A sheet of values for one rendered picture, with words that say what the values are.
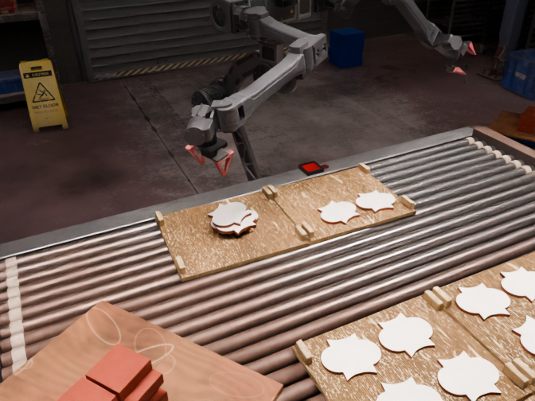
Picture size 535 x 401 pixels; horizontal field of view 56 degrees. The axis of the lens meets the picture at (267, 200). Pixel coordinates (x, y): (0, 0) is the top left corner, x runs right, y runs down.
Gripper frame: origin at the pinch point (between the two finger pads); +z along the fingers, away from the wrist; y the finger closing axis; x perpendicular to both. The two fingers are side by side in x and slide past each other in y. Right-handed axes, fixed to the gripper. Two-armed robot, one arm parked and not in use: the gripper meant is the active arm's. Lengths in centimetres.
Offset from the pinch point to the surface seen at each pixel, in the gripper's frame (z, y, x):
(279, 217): 26.2, 10.3, 15.4
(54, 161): 134, -269, 45
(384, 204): 29, 33, 44
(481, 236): 32, 65, 51
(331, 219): 26.0, 24.9, 24.7
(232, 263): 21.8, 15.7, -11.7
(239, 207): 20.3, 0.7, 6.7
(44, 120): 129, -331, 72
